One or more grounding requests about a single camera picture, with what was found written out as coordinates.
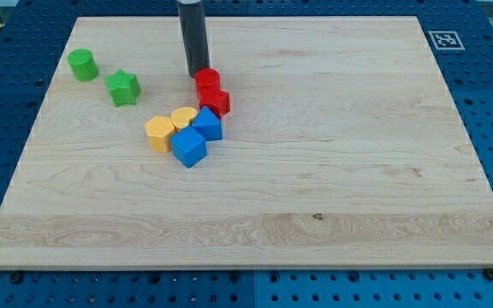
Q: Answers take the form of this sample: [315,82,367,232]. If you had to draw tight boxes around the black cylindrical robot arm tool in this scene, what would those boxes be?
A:
[177,0,210,78]

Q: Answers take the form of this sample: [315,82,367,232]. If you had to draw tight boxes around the blue triangular block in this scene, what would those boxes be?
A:
[191,107,223,141]

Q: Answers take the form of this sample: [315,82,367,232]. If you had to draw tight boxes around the blue cube block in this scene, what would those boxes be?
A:
[170,126,207,168]

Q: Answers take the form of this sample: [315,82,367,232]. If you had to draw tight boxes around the red star block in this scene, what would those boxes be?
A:
[199,89,231,119]

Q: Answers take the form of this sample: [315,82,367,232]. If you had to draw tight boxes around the yellow cylinder block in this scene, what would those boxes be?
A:
[170,107,199,132]

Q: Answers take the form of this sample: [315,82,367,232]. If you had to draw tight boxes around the red cylinder block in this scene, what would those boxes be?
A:
[194,68,221,98]

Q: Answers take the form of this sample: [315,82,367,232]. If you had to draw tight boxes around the yellow hexagon block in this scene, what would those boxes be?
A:
[145,115,175,152]

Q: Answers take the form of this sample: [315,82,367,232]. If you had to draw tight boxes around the light wooden board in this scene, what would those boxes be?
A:
[0,16,493,270]

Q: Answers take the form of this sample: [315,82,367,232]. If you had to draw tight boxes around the green star block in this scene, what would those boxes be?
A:
[104,69,141,107]

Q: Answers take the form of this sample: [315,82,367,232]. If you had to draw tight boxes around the green cylinder block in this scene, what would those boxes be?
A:
[67,49,98,81]

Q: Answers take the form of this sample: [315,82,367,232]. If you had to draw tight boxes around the white fiducial marker tag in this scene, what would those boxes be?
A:
[428,31,465,50]

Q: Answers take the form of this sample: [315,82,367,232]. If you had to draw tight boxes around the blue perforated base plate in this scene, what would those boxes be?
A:
[0,1,493,307]

